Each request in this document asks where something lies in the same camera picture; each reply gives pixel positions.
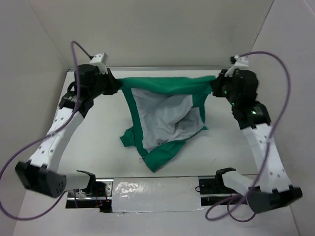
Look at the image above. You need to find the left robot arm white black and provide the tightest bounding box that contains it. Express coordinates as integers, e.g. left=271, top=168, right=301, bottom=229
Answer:
left=15, top=64, right=122, bottom=198

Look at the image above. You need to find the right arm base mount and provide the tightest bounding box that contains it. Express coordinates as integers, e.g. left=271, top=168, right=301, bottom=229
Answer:
left=195, top=176, right=238, bottom=207

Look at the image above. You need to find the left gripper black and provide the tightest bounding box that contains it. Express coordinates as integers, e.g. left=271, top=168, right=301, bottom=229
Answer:
left=89, top=68, right=122, bottom=99

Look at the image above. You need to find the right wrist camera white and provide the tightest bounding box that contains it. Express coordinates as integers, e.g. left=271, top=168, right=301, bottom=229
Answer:
left=224, top=55, right=249, bottom=77

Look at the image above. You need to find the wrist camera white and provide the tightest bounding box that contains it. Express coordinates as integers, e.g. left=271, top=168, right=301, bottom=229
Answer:
left=224, top=55, right=249, bottom=77
left=90, top=53, right=108, bottom=74

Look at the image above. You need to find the green jacket white lining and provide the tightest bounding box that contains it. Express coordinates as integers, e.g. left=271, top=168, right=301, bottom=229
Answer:
left=119, top=76, right=215, bottom=173

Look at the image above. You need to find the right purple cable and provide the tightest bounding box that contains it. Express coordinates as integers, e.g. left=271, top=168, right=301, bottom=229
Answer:
left=205, top=51, right=292, bottom=223

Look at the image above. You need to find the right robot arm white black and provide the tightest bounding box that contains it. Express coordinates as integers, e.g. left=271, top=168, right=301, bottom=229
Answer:
left=210, top=69, right=303, bottom=213

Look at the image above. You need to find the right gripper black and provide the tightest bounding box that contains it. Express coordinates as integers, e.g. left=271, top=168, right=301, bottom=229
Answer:
left=211, top=69, right=239, bottom=105

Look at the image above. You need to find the white taped cover panel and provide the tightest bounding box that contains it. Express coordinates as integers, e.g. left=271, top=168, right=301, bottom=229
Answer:
left=112, top=177, right=203, bottom=213

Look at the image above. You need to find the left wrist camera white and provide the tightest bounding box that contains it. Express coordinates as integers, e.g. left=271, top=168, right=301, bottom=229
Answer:
left=90, top=53, right=108, bottom=74

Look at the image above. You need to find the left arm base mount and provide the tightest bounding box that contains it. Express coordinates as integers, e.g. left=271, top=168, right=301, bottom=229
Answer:
left=65, top=178, right=114, bottom=213

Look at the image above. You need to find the aluminium rail right side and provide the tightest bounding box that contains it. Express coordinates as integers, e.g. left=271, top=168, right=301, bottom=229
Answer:
left=263, top=161, right=277, bottom=176

